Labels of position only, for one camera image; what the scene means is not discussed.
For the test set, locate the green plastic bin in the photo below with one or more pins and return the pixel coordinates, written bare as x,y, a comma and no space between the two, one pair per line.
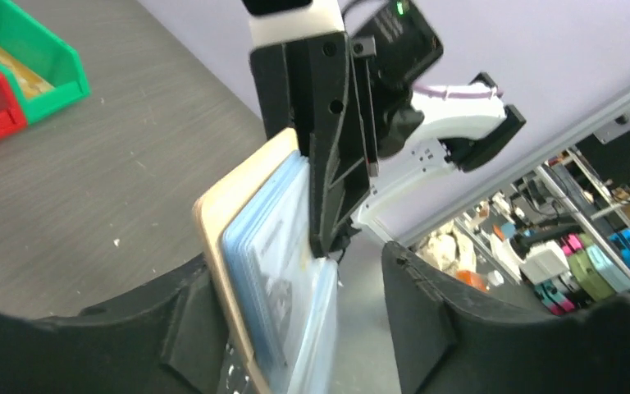
46,54

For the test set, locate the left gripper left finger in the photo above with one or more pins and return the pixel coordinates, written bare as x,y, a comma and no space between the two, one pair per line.
168,335

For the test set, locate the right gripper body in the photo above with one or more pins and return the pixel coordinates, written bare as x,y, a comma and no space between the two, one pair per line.
391,50

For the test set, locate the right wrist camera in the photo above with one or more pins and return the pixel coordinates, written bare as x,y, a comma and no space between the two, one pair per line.
275,22

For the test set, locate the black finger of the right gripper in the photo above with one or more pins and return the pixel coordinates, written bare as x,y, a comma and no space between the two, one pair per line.
310,86

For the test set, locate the gold card in green bin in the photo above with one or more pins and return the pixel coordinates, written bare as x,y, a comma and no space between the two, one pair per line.
30,83

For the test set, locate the cluttered background shelves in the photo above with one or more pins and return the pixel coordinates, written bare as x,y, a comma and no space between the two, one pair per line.
556,258

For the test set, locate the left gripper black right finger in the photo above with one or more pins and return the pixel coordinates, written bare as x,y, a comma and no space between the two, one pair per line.
449,337

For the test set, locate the beige card holder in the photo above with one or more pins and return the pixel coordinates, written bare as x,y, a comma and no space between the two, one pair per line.
214,211

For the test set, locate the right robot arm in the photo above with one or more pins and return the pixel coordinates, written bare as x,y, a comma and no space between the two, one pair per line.
463,128

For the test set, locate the clear card sleeve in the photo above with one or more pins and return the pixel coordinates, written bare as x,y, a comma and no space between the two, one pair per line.
287,296

